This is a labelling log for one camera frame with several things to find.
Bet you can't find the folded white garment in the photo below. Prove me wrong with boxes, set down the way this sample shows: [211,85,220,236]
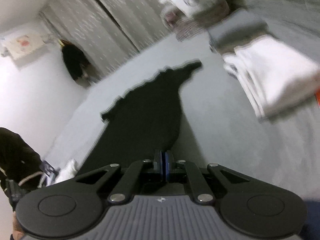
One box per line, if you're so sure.
[222,36,320,120]

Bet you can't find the grey bed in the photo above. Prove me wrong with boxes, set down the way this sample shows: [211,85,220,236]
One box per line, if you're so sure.
[42,34,320,200]

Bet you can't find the black t-shirt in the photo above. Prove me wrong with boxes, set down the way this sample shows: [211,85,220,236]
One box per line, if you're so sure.
[77,59,203,178]

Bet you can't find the person's dark blue clothing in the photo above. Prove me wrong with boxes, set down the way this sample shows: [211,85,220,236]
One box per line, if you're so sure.
[304,200,320,240]

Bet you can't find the folded grey sweater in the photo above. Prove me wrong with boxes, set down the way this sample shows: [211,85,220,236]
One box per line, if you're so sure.
[207,9,269,53]

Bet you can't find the folded grey pink quilt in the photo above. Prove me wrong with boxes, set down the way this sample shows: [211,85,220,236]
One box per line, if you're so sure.
[160,0,230,40]

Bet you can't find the dark cloth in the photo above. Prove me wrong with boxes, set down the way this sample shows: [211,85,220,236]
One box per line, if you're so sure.
[0,127,42,198]

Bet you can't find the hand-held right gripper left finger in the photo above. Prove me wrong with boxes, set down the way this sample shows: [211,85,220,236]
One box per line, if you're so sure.
[75,149,164,203]

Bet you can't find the hanging black garment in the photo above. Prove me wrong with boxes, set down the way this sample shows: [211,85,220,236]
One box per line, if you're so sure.
[60,40,92,82]

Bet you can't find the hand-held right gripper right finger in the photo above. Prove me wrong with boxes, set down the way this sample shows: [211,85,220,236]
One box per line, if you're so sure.
[165,149,250,203]

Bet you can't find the folded white trousers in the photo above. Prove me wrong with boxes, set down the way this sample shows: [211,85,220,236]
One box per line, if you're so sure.
[54,158,78,184]

